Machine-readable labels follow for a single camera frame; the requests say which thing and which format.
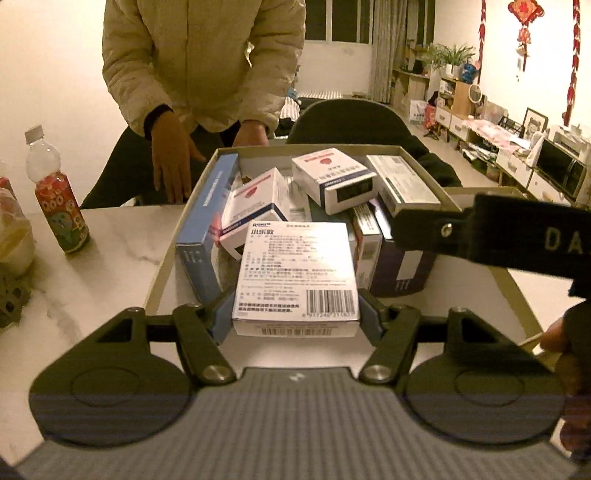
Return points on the dark grey chair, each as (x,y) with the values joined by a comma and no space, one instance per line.
(438,166)

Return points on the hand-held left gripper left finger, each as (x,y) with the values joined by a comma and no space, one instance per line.
(225,318)

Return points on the pale curtain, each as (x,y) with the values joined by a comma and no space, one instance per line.
(401,46)

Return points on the cream cardboard box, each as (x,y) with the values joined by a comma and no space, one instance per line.
(263,159)

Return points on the white box red blue stripe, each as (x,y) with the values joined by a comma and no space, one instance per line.
(258,198)

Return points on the red wall strip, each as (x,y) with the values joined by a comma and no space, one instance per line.
(575,46)
(483,18)

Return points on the round mirror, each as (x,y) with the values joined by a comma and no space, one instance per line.
(475,94)

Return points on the black office chair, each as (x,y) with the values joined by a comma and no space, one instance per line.
(351,122)

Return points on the red knot ornament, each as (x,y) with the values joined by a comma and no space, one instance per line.
(525,14)

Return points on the pink cloth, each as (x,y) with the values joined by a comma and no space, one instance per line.
(494,131)

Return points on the white marble desktop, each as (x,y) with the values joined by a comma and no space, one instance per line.
(115,258)

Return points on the green potted plant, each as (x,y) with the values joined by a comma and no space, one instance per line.
(450,57)

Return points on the crumpled clear plastic bag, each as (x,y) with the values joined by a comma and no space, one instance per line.
(9,203)

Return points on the microwave oven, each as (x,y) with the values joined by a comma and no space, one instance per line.
(558,168)

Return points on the window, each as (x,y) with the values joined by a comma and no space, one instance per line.
(339,21)

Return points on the dark purple box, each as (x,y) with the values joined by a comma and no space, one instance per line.
(406,272)

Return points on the white box black text barcode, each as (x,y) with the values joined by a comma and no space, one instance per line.
(295,267)

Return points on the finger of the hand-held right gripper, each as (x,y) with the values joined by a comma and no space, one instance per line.
(425,230)

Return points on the clear drink bottle red label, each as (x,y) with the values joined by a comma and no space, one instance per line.
(60,217)

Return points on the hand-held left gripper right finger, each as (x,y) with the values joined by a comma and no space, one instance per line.
(369,314)

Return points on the white box dark blue end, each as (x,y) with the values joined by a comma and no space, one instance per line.
(323,168)

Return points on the white red striped box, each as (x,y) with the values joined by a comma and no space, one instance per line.
(367,249)

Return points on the person's right hand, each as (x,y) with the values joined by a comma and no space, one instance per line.
(554,339)

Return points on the picture frame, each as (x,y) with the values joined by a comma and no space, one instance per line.
(535,123)

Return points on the white low cabinet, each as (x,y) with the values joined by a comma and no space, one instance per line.
(512,170)

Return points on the large blue box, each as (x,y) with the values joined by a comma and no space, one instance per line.
(203,217)

